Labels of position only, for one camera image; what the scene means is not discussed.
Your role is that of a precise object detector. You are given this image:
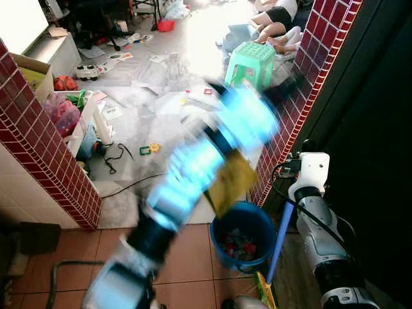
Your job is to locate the white plastic rack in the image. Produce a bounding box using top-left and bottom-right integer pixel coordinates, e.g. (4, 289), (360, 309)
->
(77, 97), (115, 158)

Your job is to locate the grey robot leg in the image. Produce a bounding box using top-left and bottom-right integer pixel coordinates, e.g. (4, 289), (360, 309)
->
(222, 295), (258, 309)

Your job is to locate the blue plastic bucket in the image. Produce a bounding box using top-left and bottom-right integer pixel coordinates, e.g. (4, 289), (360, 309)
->
(209, 201), (277, 274)

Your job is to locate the green plastic stool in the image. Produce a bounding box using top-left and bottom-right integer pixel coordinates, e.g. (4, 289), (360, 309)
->
(224, 41), (276, 92)

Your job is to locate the white toy car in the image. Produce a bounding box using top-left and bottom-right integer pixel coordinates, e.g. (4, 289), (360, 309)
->
(75, 64), (100, 81)

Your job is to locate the dark grey block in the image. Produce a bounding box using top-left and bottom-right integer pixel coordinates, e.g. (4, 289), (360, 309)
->
(19, 222), (62, 255)

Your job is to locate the dark hose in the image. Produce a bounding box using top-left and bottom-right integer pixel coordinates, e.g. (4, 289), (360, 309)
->
(44, 259), (113, 309)

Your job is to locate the open cardboard box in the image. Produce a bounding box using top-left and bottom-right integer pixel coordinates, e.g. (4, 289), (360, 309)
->
(13, 53), (55, 100)

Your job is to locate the pink bag of toys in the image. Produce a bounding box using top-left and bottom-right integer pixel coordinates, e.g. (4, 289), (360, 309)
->
(44, 93), (81, 137)

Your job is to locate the red bowl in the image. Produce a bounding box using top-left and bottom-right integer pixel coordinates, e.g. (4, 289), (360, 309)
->
(156, 19), (176, 33)

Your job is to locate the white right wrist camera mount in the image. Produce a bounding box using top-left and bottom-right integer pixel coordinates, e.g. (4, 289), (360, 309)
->
(288, 152), (331, 201)

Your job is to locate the small yellow toy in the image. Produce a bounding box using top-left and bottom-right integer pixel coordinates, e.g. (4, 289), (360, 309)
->
(140, 143), (162, 155)

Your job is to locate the black office chair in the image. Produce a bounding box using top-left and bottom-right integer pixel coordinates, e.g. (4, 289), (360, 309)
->
(68, 0), (139, 52)

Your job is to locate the red ball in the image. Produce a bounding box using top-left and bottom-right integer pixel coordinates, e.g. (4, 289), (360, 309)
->
(53, 75), (78, 92)

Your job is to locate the white low cabinet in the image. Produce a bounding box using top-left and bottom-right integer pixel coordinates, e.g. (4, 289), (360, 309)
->
(23, 29), (83, 78)

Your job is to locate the person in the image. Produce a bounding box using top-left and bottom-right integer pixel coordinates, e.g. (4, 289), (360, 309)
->
(251, 0), (311, 57)

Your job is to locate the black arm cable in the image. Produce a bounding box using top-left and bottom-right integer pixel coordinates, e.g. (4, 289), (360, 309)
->
(270, 161), (358, 271)

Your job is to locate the pale blue plastic toy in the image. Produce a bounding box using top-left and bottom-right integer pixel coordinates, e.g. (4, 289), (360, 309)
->
(222, 24), (258, 52)

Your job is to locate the black floor cable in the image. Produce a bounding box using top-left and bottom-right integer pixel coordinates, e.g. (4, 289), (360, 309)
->
(100, 143), (136, 176)

